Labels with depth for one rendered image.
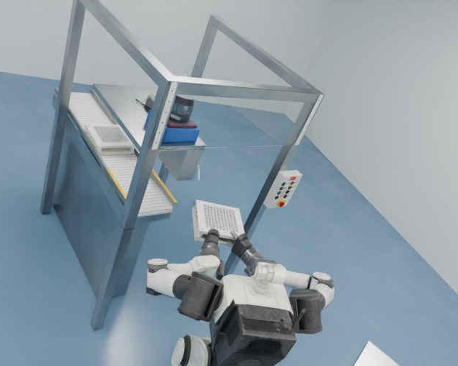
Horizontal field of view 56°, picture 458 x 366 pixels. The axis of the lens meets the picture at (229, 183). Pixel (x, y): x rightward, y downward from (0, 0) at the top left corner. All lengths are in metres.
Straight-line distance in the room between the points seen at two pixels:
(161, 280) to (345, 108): 4.80
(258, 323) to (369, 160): 4.41
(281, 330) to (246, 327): 0.13
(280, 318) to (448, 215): 3.72
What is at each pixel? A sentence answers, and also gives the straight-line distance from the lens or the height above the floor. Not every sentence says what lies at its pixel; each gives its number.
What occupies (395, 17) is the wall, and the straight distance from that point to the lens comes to 5.91.
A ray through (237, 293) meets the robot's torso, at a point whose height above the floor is 1.29.
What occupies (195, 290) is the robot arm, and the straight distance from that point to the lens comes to 1.53.
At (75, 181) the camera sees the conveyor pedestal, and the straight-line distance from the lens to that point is 3.17.
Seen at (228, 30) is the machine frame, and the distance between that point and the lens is 3.12.
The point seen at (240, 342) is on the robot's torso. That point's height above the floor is 1.24.
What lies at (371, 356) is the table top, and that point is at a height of 0.89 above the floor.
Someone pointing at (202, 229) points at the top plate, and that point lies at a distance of 2.09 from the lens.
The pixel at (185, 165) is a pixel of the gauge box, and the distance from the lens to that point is 2.28.
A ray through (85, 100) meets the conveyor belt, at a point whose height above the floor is 0.88.
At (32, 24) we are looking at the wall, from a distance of 5.39.
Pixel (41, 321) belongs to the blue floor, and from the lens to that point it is 2.94.
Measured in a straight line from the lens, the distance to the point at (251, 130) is 2.29.
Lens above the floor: 2.36
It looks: 31 degrees down
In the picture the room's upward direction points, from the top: 24 degrees clockwise
